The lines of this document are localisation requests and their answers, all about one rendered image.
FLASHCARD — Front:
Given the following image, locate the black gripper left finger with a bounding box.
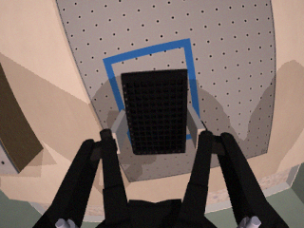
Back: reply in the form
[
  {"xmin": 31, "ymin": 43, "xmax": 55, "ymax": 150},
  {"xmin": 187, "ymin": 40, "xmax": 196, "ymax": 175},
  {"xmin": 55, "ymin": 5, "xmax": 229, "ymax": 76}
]
[{"xmin": 32, "ymin": 109, "xmax": 133, "ymax": 228}]

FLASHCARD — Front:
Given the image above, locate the blue tape outline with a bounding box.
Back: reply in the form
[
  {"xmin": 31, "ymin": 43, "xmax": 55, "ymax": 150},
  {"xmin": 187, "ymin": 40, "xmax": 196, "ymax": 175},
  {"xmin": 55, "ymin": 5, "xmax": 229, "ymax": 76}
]
[{"xmin": 103, "ymin": 38, "xmax": 200, "ymax": 118}]

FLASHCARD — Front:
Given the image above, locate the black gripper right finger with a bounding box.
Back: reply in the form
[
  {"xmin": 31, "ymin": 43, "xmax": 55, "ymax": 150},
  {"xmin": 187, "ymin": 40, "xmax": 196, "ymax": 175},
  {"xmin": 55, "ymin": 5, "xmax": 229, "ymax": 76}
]
[{"xmin": 174, "ymin": 105, "xmax": 289, "ymax": 228}]

